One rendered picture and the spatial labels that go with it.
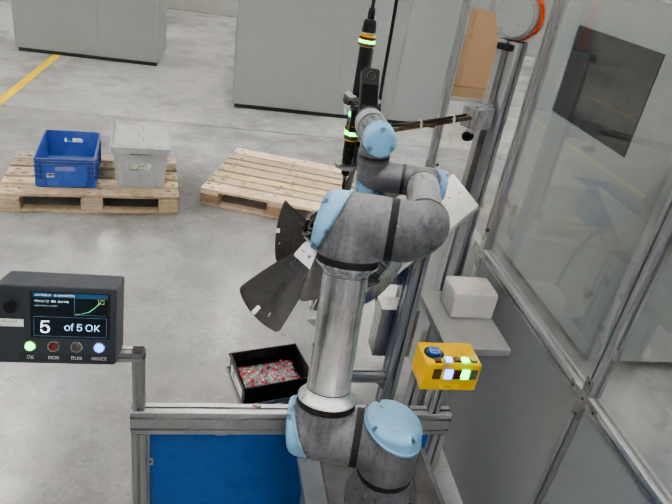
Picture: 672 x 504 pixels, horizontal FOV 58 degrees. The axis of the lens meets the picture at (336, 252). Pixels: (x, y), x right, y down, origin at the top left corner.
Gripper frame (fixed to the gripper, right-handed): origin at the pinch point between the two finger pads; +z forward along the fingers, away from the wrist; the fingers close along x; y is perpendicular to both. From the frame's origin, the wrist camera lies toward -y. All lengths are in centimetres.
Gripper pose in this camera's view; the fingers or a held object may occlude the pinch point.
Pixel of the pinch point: (357, 92)
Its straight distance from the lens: 171.7
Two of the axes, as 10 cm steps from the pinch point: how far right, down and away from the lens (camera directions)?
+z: -1.4, -4.9, 8.6
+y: -1.5, 8.7, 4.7
